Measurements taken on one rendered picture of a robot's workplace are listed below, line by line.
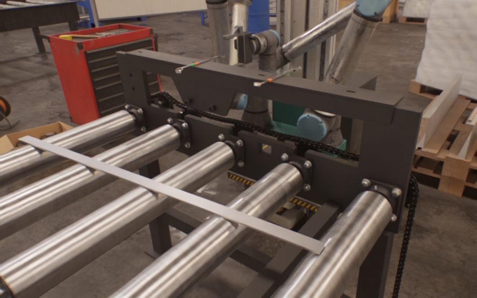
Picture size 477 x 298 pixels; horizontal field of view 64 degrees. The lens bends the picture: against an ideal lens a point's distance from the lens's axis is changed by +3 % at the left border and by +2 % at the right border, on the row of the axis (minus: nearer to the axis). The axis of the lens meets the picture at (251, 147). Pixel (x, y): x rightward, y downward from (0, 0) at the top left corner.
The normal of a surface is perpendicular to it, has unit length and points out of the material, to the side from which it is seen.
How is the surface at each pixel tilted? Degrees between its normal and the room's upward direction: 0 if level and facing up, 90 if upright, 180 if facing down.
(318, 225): 0
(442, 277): 0
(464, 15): 85
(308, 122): 95
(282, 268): 0
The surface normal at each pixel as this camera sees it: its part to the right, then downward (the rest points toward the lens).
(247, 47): 0.80, 0.25
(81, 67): -0.60, 0.39
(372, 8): -0.42, 0.32
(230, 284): -0.03, -0.89
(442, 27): -0.83, 0.29
